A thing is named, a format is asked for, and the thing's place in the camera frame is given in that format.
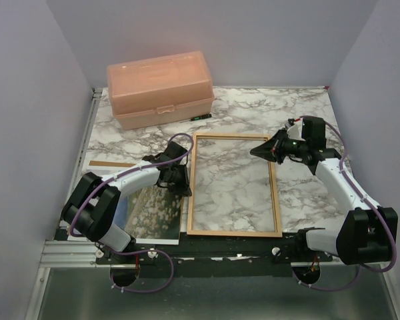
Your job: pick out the black green marker pen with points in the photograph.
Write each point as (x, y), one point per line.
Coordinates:
(201, 117)

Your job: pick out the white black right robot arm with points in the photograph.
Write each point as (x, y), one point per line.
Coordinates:
(367, 234)

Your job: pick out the pink plastic storage box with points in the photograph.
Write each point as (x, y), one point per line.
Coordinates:
(160, 90)

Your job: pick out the flower field photo print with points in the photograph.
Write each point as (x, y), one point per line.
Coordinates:
(152, 214)

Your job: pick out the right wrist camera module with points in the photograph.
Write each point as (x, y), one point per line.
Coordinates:
(307, 128)

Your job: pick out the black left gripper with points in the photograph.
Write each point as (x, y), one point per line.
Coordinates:
(183, 189)

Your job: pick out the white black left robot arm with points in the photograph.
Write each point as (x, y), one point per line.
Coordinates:
(92, 206)

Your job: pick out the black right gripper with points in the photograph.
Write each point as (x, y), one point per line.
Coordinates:
(272, 149)

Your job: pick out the black robot mounting base rail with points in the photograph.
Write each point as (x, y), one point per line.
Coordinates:
(217, 256)

